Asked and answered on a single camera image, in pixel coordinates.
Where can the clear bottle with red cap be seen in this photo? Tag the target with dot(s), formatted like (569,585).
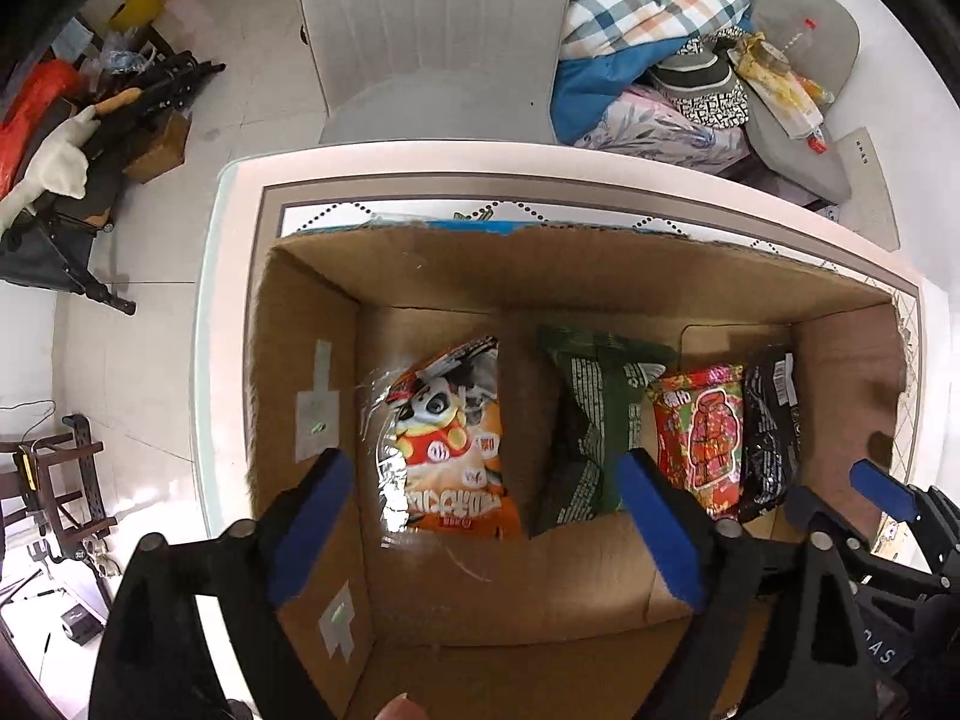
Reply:
(799,34)

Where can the black folding stroller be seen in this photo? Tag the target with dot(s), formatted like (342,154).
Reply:
(52,240)

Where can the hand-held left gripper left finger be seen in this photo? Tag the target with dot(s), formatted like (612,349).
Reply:
(311,525)

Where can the person's left hand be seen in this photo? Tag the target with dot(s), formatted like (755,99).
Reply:
(399,710)

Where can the white cloth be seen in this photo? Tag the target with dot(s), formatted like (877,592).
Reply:
(60,157)

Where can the grey cushion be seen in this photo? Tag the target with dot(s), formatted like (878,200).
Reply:
(817,22)

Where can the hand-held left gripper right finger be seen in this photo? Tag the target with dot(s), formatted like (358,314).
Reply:
(660,532)

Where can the floral cloth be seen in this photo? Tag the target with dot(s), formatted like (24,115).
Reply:
(660,135)

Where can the clear plastic bag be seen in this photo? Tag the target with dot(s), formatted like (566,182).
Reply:
(127,52)

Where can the large cardboard box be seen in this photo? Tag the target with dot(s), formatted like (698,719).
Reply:
(450,592)

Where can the yellow plastic bag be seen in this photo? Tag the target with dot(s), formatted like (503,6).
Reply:
(780,90)

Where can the blue cloth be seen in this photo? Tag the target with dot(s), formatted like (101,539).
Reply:
(592,90)

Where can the red snack bag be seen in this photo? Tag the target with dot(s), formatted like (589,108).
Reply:
(701,427)

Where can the black snack bag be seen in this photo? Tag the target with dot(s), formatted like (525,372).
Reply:
(769,427)

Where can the green snack bag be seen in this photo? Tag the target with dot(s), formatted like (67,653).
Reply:
(592,405)

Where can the plaid blanket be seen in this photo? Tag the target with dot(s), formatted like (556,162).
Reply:
(637,0)

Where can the black and white patterned hat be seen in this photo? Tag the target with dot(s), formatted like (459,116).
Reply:
(697,75)

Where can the small cardboard box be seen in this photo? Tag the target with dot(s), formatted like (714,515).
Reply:
(161,150)

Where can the orange cartoon snack bag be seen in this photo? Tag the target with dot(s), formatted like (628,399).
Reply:
(450,465)

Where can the small black device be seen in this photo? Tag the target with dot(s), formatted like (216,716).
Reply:
(79,624)

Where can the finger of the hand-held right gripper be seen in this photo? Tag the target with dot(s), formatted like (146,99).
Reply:
(885,487)
(808,504)

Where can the white router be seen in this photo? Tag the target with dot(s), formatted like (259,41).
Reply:
(866,180)

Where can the white chair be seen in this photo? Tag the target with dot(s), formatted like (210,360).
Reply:
(427,30)

